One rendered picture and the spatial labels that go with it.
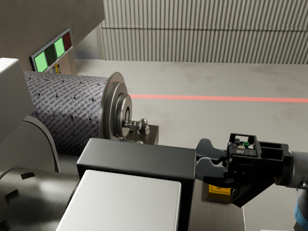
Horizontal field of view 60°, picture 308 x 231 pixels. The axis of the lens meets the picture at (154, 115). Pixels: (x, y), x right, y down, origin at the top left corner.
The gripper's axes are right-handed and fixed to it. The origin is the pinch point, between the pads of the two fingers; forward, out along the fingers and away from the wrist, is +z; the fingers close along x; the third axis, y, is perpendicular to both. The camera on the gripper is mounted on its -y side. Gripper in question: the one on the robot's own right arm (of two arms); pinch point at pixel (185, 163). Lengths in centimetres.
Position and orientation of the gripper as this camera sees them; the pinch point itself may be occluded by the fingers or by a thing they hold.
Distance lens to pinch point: 60.0
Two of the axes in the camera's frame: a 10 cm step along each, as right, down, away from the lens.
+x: -1.7, 5.8, -8.0
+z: -9.9, -1.0, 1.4
